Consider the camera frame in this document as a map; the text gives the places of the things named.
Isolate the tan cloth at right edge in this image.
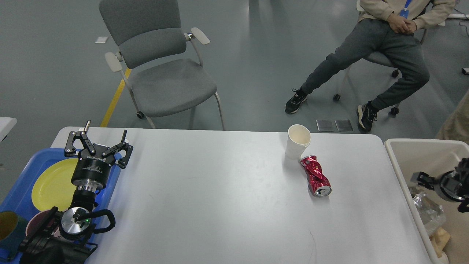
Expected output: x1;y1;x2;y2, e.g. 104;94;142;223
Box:
435;92;469;144

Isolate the dark teal mug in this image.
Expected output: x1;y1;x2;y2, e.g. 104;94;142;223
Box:
0;211;28;263

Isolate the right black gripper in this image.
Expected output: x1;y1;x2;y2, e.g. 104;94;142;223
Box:
410;158;469;213

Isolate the white chair under person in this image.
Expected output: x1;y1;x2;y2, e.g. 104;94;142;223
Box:
333;0;445;117

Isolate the aluminium foil tray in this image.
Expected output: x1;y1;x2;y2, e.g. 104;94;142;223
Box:
409;187;447;236

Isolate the crushed red soda can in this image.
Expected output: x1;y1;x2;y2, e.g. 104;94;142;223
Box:
300;155;332;197

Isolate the white paper cup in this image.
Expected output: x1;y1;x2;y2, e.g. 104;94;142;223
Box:
285;124;311;160

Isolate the brown paper bag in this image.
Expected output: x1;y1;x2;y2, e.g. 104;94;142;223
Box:
429;227;451;263

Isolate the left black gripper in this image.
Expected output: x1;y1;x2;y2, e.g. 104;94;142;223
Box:
64;120;134;191

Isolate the white side table corner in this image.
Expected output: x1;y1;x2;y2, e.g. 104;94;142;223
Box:
0;117;17;141

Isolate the seated person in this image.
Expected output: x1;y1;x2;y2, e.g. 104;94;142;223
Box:
285;0;456;132

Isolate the pink mug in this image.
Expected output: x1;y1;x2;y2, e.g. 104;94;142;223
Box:
25;209;61;238

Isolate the yellow plate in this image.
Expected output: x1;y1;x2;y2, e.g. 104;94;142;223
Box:
31;158;78;212

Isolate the beige plastic bin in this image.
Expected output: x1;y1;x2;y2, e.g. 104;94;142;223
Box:
385;139;469;264

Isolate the grey office chair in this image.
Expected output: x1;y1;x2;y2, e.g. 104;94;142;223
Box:
99;0;226;130

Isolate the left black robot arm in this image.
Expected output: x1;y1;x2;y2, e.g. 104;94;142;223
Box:
18;120;134;264

